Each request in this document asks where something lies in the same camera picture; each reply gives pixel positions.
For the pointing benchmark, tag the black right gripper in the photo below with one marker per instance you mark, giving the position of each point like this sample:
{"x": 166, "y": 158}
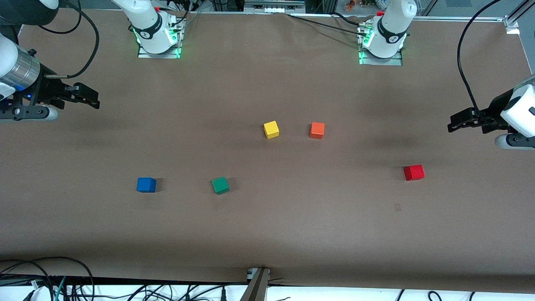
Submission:
{"x": 45, "y": 89}

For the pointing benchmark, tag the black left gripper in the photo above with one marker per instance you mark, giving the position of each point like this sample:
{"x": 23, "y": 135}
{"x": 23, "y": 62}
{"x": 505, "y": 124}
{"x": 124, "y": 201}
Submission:
{"x": 492, "y": 113}

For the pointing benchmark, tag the red wooden block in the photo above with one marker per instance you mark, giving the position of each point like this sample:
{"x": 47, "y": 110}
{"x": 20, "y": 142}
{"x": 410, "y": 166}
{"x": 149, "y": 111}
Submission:
{"x": 413, "y": 172}

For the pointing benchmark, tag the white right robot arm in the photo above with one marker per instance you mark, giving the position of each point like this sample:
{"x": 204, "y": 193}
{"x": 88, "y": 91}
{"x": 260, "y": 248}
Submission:
{"x": 146, "y": 29}

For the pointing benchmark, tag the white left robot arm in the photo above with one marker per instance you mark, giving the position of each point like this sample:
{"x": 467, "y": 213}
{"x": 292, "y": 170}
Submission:
{"x": 391, "y": 29}

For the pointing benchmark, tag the blue wooden block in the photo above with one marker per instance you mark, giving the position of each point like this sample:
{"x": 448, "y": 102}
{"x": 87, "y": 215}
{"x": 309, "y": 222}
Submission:
{"x": 146, "y": 184}

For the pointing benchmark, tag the orange wooden block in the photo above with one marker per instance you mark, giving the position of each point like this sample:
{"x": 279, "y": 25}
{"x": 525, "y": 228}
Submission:
{"x": 317, "y": 130}

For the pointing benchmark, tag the green wooden block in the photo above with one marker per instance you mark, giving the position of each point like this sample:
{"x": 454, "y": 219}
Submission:
{"x": 220, "y": 185}

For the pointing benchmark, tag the yellow wooden block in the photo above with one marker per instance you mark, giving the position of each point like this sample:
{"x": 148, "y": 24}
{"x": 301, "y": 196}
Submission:
{"x": 271, "y": 129}

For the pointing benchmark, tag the orange background object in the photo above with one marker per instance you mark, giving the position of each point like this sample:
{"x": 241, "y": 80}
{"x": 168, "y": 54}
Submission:
{"x": 350, "y": 5}

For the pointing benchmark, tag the brown table cover sheet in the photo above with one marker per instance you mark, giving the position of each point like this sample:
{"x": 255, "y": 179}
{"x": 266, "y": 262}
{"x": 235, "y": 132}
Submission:
{"x": 292, "y": 230}

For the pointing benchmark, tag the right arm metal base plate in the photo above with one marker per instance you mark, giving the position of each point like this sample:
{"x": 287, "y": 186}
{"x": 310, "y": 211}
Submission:
{"x": 144, "y": 55}

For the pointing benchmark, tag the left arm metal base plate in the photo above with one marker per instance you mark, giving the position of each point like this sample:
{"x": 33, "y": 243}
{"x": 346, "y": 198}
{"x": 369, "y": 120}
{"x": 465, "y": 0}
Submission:
{"x": 395, "y": 62}

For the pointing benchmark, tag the aluminium frame profile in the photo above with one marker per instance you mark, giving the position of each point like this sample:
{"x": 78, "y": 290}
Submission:
{"x": 512, "y": 23}

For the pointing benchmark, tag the grey metal camera post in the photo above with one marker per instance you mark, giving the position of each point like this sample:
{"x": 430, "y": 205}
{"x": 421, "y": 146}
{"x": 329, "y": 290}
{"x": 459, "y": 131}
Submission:
{"x": 257, "y": 288}

